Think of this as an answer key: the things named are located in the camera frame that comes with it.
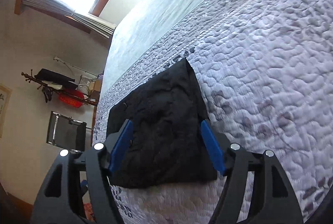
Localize black quilted pants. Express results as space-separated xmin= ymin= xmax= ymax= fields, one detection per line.
xmin=107 ymin=59 xmax=217 ymax=188

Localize red bag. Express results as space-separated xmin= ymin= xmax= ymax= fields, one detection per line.
xmin=58 ymin=88 xmax=84 ymax=108

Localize cardboard boxes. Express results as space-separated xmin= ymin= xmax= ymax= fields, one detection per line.
xmin=88 ymin=79 xmax=102 ymax=101

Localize wooden coat rack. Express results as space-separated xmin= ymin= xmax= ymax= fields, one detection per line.
xmin=21 ymin=69 xmax=98 ymax=107

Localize black hanging coat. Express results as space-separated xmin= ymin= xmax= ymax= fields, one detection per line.
xmin=34 ymin=68 xmax=75 ymax=84

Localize grey curtain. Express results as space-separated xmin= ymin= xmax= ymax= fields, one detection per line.
xmin=22 ymin=0 xmax=116 ymax=39

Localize black metal frame chair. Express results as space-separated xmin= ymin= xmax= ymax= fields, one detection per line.
xmin=46 ymin=111 xmax=87 ymax=151

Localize framed wall picture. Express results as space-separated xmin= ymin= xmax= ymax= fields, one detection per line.
xmin=0 ymin=84 xmax=12 ymax=138

